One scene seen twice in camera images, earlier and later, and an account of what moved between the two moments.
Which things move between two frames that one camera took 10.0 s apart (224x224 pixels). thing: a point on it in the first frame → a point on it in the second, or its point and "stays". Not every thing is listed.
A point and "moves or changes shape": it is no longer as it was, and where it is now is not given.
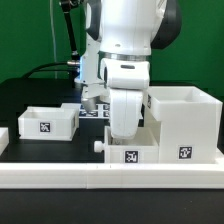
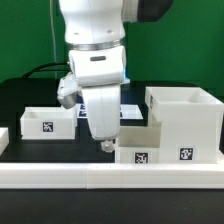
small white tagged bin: [139, 150] moves or changes shape
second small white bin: [48, 123] stays
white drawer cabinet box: [190, 123] stays
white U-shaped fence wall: [107, 175] stays
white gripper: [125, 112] → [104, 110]
